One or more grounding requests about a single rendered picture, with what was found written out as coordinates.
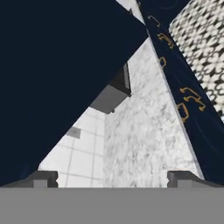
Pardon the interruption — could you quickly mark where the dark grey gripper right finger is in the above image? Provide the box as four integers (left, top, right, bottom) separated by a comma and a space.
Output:
166, 170, 224, 189

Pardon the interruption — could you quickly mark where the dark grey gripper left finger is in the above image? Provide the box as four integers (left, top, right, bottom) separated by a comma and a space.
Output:
1, 170, 60, 189

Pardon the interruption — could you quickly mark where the navy blue base cabinet run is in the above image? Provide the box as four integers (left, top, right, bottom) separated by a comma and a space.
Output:
135, 0, 224, 187

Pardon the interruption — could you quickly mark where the navy blue cabinet door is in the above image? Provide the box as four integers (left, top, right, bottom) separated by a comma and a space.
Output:
0, 0, 150, 187

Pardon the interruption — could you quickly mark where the grey and black appliance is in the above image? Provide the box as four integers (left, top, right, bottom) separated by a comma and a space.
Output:
89, 61, 133, 116

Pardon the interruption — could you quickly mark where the grey wall outlet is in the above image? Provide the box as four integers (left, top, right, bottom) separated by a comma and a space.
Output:
65, 126, 82, 140

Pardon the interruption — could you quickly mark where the gold cabinet handle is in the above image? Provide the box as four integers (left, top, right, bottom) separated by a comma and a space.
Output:
178, 86, 202, 102
184, 96, 207, 112
147, 14, 162, 29
158, 56, 167, 70
157, 31, 175, 50
176, 101, 190, 123

